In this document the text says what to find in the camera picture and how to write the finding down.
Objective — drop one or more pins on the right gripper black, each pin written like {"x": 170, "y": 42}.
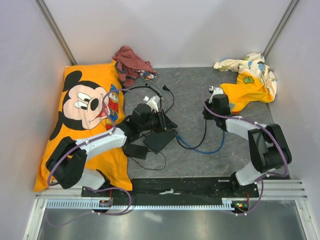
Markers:
{"x": 206, "y": 115}

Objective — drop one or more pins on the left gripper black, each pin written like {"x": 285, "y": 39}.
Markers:
{"x": 167, "y": 124}

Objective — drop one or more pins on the black network switch box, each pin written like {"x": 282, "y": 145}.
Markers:
{"x": 157, "y": 141}

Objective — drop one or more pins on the black power adapter brick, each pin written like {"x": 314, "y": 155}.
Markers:
{"x": 135, "y": 151}

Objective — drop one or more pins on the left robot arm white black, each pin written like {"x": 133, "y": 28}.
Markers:
{"x": 67, "y": 162}

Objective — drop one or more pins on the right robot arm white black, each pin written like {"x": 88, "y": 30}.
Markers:
{"x": 268, "y": 149}

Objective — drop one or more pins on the yellow patterned children's garment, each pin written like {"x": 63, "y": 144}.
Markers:
{"x": 255, "y": 82}

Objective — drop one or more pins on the maroon crumpled garment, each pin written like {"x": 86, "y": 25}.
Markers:
{"x": 130, "y": 67}

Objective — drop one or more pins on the orange Mickey Mouse pillow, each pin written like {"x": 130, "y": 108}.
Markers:
{"x": 91, "y": 101}

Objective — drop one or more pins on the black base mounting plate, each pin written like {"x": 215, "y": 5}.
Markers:
{"x": 203, "y": 187}

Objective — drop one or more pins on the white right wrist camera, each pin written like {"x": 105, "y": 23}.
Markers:
{"x": 214, "y": 92}

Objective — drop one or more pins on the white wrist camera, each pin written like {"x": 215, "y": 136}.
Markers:
{"x": 152, "y": 103}
{"x": 214, "y": 92}

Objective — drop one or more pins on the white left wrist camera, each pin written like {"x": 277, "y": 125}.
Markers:
{"x": 152, "y": 103}

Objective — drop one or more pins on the slotted aluminium cable duct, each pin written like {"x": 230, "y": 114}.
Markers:
{"x": 145, "y": 202}

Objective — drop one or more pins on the right aluminium corner post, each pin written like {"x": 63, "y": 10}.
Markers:
{"x": 280, "y": 26}

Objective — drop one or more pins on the aluminium corner post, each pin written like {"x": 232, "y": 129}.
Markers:
{"x": 280, "y": 26}
{"x": 46, "y": 13}

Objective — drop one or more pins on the left aluminium corner post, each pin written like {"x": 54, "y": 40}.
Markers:
{"x": 46, "y": 13}

